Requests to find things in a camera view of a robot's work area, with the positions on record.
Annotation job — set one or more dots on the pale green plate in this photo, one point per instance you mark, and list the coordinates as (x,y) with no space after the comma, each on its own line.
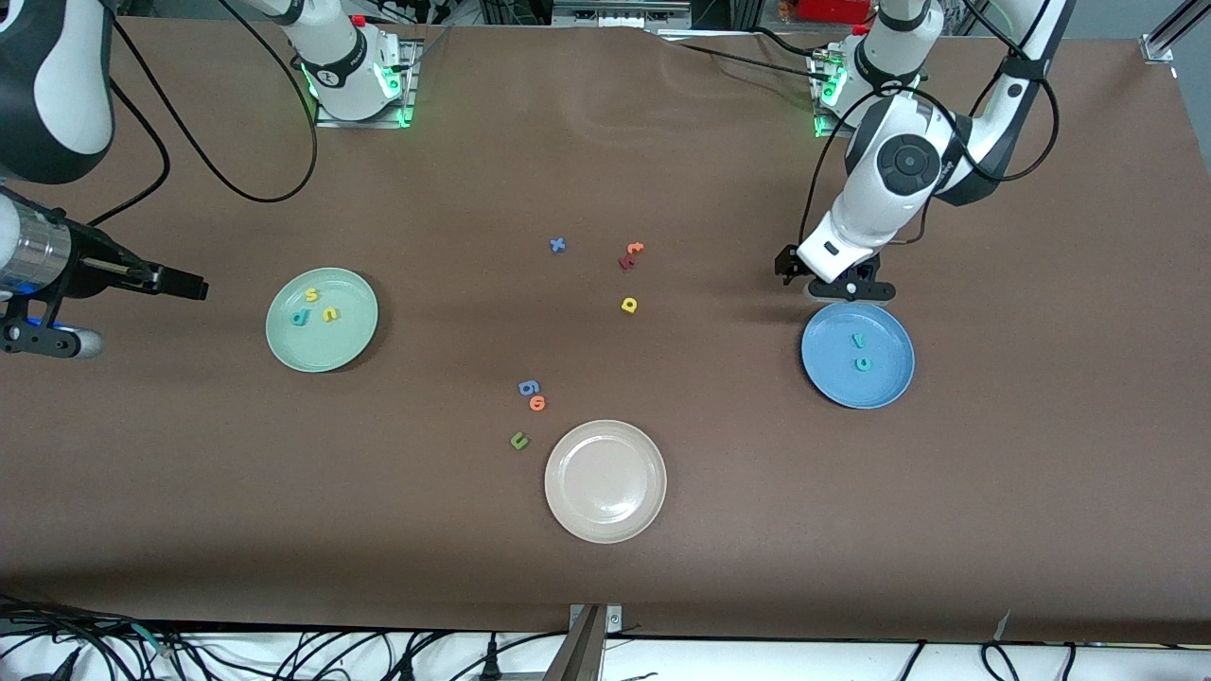
(322,348)

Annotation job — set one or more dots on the beige plate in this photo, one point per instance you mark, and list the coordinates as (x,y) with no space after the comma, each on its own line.
(605,482)

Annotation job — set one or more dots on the aluminium frame corner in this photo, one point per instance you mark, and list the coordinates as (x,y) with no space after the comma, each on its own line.
(1159,47)

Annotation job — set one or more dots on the metal table edge bracket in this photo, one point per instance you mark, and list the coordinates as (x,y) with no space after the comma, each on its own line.
(591,624)

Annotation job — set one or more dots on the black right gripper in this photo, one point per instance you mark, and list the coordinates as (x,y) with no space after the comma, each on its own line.
(95,259)

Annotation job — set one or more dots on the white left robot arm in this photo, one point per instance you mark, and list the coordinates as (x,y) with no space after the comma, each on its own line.
(870,218)

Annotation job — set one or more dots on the white tape tag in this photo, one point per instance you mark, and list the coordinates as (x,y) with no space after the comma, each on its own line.
(1004,624)

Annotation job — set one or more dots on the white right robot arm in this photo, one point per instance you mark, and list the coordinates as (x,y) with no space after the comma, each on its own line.
(341,66)

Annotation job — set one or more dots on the grey metal device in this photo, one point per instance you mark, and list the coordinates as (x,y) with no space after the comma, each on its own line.
(620,14)

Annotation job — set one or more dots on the blue plate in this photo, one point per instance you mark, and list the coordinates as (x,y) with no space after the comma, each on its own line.
(885,378)

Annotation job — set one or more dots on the red box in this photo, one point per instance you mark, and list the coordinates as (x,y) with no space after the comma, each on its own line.
(833,9)

